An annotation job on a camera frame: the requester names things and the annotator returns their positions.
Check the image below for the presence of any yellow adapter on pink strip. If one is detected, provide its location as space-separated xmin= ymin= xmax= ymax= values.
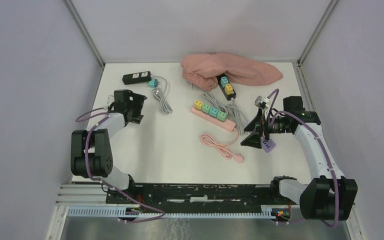
xmin=193 ymin=100 xmax=203 ymax=111

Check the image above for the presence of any green adapter on pink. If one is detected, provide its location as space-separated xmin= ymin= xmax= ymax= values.
xmin=216 ymin=111 xmax=227 ymax=122
xmin=201 ymin=103 xmax=212 ymax=115

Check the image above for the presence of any pink power strip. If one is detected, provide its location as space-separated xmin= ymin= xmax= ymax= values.
xmin=191 ymin=107 xmax=236 ymax=132

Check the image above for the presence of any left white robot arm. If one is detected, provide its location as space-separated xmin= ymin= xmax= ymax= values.
xmin=70 ymin=89 xmax=147 ymax=204

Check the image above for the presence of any purple power strip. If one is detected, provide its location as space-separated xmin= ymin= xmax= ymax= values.
xmin=261 ymin=137 xmax=276 ymax=153

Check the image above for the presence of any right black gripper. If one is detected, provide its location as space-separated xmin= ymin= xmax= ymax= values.
xmin=240 ymin=106 xmax=292 ymax=149

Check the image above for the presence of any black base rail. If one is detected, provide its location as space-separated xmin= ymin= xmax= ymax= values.
xmin=105 ymin=183 xmax=297 ymax=223

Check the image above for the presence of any teal plug adapter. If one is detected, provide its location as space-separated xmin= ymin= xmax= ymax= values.
xmin=148 ymin=78 xmax=159 ymax=88

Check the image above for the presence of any yellow adapter on back strip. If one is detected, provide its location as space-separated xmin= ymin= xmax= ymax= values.
xmin=224 ymin=83 xmax=234 ymax=96

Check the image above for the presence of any pink cloth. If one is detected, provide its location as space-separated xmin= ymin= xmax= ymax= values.
xmin=180 ymin=52 xmax=283 ymax=92

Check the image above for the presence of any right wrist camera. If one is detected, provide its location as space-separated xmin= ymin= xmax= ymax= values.
xmin=254 ymin=95 xmax=271 ymax=111

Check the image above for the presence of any grey cable bundle centre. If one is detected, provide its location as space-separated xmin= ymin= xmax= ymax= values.
xmin=202 ymin=92 xmax=250 ymax=136

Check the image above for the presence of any grey cable of left strip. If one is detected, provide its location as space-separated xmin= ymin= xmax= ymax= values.
xmin=152 ymin=76 xmax=174 ymax=116

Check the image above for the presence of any teal adapter on pink strip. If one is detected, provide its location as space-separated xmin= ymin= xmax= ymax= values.
xmin=208 ymin=107 xmax=219 ymax=118

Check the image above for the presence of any teal adapter on back strip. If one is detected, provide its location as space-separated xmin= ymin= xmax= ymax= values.
xmin=220 ymin=76 xmax=229 ymax=88

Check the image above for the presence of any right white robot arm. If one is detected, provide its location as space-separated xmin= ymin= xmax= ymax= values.
xmin=240 ymin=96 xmax=358 ymax=225

